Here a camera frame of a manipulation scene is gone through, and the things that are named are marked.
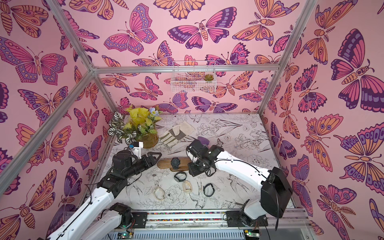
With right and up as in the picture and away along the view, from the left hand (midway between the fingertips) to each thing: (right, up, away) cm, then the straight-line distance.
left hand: (160, 155), depth 77 cm
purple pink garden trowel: (+24, +5, +33) cm, 41 cm away
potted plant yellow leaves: (-18, +16, +14) cm, 27 cm away
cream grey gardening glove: (+1, +7, +29) cm, 30 cm away
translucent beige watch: (+14, -19, +8) cm, 25 cm away
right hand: (+16, -8, +2) cm, 18 cm away
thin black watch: (+23, -19, +7) cm, 31 cm away
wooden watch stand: (+2, -6, +8) cm, 11 cm away
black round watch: (+8, -16, +8) cm, 19 cm away
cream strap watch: (-4, -22, +5) cm, 23 cm away
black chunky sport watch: (+7, -6, +7) cm, 11 cm away
